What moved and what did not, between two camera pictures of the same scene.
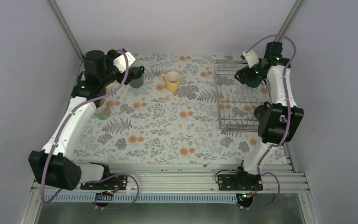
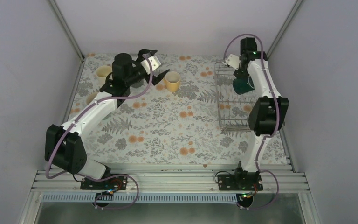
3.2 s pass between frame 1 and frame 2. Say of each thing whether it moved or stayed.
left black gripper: moved
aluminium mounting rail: stayed
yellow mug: stayed
